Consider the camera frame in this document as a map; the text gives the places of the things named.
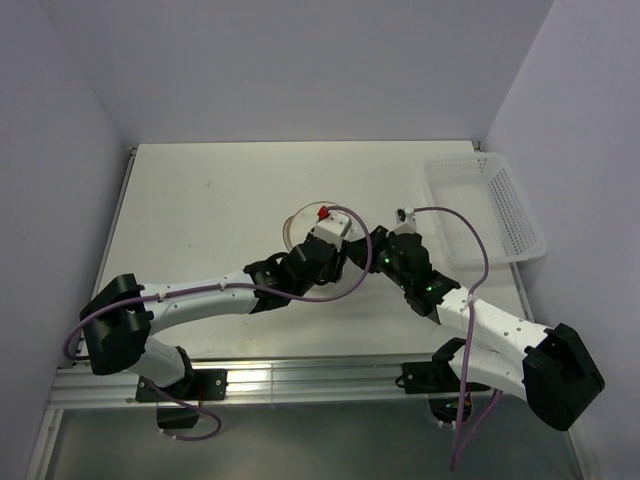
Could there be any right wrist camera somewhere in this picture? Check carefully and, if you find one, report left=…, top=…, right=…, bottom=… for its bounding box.
left=393, top=207, right=417, bottom=235

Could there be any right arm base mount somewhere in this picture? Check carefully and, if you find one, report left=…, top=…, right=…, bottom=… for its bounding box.
left=395, top=361, right=490, bottom=424

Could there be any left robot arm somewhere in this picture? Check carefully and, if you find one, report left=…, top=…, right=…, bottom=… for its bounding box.
left=80, top=234, right=346, bottom=399

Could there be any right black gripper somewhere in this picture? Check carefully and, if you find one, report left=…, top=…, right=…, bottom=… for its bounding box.
left=347, top=225, right=411, bottom=291

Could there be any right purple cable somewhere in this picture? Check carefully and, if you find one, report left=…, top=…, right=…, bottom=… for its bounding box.
left=412, top=205, right=504, bottom=471

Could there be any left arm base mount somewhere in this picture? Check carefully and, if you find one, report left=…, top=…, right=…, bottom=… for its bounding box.
left=135, top=368, right=228, bottom=433

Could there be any white plastic basket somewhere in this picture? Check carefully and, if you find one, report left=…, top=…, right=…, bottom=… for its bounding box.
left=423, top=152, right=547, bottom=266

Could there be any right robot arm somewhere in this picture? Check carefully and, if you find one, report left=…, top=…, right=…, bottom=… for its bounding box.
left=346, top=226, right=605, bottom=431

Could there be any aluminium rail frame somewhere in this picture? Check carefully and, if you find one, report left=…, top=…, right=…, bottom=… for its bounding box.
left=29, top=144, right=601, bottom=480

